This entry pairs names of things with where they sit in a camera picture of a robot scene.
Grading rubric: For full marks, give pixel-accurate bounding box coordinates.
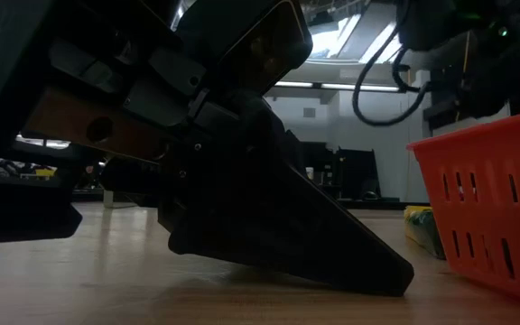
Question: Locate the orange plastic basket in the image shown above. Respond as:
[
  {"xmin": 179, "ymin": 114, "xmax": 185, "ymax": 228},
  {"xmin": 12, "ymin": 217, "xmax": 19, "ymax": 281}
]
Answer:
[{"xmin": 406, "ymin": 107, "xmax": 520, "ymax": 309}]

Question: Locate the yellow plastic basket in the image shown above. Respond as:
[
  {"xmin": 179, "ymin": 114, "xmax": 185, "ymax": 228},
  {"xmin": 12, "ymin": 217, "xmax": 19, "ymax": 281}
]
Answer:
[{"xmin": 403, "ymin": 205, "xmax": 447, "ymax": 261}]

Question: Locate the black background furniture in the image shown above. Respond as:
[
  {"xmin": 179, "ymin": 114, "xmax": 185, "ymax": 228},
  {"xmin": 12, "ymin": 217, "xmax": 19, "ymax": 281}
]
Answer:
[{"xmin": 300, "ymin": 141, "xmax": 381, "ymax": 202}]

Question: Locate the long LED light bar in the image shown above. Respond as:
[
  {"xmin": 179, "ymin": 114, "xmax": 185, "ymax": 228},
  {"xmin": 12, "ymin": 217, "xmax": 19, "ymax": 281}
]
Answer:
[{"xmin": 273, "ymin": 79, "xmax": 401, "ymax": 93}]

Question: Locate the yellow cable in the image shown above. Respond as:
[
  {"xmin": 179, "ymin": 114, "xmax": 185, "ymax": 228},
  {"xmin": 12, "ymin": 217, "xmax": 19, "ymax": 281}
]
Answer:
[{"xmin": 454, "ymin": 30, "xmax": 472, "ymax": 122}]

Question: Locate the black desk frame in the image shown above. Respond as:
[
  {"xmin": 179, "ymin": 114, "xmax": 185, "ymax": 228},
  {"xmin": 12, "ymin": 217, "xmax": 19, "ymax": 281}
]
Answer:
[{"xmin": 423, "ymin": 67, "xmax": 467, "ymax": 136}]

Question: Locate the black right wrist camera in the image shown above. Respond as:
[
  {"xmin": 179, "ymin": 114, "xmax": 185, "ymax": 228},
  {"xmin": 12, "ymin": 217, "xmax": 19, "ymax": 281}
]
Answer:
[{"xmin": 395, "ymin": 0, "xmax": 512, "ymax": 51}]

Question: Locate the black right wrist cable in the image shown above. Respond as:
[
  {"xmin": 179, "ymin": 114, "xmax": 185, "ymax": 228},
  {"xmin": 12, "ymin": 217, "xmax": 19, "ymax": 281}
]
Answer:
[{"xmin": 351, "ymin": 24, "xmax": 429, "ymax": 128}]

